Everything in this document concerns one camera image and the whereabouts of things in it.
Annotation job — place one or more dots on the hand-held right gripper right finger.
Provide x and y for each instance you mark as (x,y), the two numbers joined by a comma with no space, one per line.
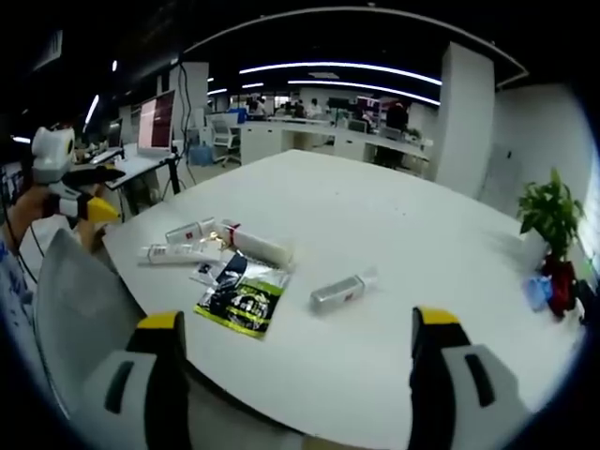
(450,375)

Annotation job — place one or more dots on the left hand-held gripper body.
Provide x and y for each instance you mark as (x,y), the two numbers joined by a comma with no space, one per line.
(50,152)

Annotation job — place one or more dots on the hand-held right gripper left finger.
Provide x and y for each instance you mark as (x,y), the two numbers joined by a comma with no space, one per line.
(145,375)

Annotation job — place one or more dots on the white skincare tube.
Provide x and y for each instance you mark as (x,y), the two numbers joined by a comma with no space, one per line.
(175,253)

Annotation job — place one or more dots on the clear red-label skincare bottle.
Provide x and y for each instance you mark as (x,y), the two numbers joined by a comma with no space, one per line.
(187,230)

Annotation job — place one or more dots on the green black skincare sachet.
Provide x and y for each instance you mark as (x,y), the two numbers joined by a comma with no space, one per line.
(244,304)

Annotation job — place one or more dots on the dark blue skincare sachet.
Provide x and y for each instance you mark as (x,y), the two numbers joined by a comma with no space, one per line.
(224,273)

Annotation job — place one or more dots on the grey skincare bottle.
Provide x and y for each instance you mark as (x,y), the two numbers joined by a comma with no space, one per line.
(338,290)

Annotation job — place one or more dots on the silver skincare sachet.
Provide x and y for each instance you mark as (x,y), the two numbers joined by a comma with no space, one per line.
(268,269)

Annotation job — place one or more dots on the white skincare bottle red ribbon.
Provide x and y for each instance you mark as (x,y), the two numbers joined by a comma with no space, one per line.
(262,245)

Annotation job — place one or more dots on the person's left hand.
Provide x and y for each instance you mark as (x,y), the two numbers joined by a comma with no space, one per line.
(29,212)

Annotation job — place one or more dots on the white side desk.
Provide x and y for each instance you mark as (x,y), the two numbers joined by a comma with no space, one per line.
(140,165)

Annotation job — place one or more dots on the computer monitor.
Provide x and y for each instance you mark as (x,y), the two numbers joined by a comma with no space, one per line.
(155,123)

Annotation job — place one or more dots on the grey chair backrest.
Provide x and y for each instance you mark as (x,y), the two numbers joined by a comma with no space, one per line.
(79,309)

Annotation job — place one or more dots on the blue water jug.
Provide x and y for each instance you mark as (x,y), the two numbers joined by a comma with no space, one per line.
(200,154)

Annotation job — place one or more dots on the blue cloth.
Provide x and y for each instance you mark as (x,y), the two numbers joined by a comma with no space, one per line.
(539,291)

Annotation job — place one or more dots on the white office chair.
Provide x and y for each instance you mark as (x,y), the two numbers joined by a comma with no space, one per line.
(225,136)

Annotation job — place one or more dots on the red bag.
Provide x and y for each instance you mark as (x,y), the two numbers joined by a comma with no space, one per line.
(561,286)

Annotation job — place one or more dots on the green potted plant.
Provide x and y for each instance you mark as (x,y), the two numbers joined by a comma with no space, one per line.
(553,211)

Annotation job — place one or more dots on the long white office desk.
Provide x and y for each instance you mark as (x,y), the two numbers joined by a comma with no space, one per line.
(328,136)

